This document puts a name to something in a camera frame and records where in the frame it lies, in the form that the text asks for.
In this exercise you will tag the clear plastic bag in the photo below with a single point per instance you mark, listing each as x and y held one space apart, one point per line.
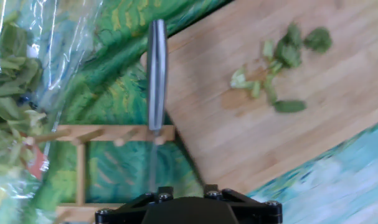
51 46

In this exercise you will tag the steel kitchen knife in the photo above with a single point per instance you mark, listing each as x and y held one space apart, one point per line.
157 77

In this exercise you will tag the cut pakchoi stem piece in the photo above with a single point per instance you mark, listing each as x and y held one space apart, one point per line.
240 79

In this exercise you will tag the chopped greens pile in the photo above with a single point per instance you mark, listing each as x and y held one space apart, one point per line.
11 93

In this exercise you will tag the bamboo cutting board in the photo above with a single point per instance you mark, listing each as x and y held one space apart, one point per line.
300 124

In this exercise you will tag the painted landscape tablecloth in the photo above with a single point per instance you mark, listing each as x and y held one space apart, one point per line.
114 77

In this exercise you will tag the wooden peg rack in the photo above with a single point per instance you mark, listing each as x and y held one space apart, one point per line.
80 168

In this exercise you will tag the dark cut leaf piece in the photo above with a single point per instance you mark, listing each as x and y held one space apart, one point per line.
290 106

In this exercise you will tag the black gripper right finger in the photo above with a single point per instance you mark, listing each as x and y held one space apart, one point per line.
257 213

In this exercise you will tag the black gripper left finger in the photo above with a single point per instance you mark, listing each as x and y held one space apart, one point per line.
126 213

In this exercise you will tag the small cut pakchoi piece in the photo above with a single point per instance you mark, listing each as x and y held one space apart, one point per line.
288 51

